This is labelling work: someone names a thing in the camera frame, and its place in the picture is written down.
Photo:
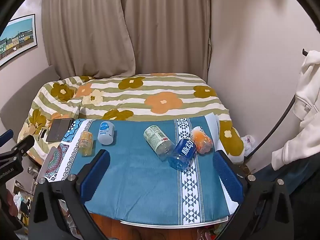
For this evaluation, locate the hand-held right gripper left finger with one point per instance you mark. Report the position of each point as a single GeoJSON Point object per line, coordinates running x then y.
{"type": "Point", "coordinates": [96, 176]}

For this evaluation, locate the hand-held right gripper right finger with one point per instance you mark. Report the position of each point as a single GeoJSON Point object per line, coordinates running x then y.
{"type": "Point", "coordinates": [228, 177]}

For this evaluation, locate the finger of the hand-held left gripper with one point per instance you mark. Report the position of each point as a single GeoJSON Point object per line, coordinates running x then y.
{"type": "Point", "coordinates": [6, 136]}
{"type": "Point", "coordinates": [23, 143]}

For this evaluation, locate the person's left hand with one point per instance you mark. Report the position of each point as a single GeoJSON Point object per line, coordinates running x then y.
{"type": "Point", "coordinates": [11, 203]}

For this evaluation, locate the small yellow bottle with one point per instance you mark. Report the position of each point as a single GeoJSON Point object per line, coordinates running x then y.
{"type": "Point", "coordinates": [86, 143]}

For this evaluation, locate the dark tablet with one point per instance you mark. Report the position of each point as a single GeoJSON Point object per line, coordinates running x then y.
{"type": "Point", "coordinates": [60, 130]}

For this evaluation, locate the grey headboard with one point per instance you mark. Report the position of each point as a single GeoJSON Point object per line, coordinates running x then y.
{"type": "Point", "coordinates": [20, 100]}

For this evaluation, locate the crumpled white tissue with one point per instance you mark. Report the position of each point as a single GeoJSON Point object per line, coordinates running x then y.
{"type": "Point", "coordinates": [248, 141]}

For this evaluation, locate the white blue label bottle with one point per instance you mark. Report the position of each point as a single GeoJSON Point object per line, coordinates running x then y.
{"type": "Point", "coordinates": [106, 133]}

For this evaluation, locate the blue patterned tablecloth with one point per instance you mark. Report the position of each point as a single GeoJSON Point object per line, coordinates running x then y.
{"type": "Point", "coordinates": [140, 185]}

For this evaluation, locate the orange label bottle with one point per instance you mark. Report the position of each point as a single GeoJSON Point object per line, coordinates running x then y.
{"type": "Point", "coordinates": [201, 140]}

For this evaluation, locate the dark trousers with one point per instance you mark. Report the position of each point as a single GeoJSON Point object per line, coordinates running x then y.
{"type": "Point", "coordinates": [300, 177]}

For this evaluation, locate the floral striped blanket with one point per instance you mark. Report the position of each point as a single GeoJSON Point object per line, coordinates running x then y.
{"type": "Point", "coordinates": [162, 87]}

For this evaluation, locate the white hoodie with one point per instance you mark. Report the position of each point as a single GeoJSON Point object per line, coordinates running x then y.
{"type": "Point", "coordinates": [307, 92]}

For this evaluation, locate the beige curtain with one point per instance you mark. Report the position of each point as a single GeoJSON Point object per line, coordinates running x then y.
{"type": "Point", "coordinates": [100, 30]}

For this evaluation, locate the wall poster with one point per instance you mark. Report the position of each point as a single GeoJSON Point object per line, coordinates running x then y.
{"type": "Point", "coordinates": [17, 37]}

